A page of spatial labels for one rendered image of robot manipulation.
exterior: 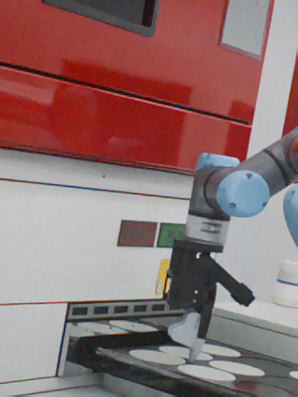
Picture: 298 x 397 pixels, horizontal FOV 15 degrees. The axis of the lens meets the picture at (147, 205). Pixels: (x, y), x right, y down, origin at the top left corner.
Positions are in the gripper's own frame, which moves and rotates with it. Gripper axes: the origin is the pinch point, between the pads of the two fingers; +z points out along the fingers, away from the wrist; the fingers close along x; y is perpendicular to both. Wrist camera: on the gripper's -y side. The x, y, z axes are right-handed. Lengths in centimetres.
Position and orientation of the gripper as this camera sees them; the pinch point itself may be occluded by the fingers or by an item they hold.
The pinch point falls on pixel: (195, 355)
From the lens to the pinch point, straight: 197.0
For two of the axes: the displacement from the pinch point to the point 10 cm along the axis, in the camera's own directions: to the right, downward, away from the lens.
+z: -1.7, 9.8, 0.5
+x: 1.2, 0.7, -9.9
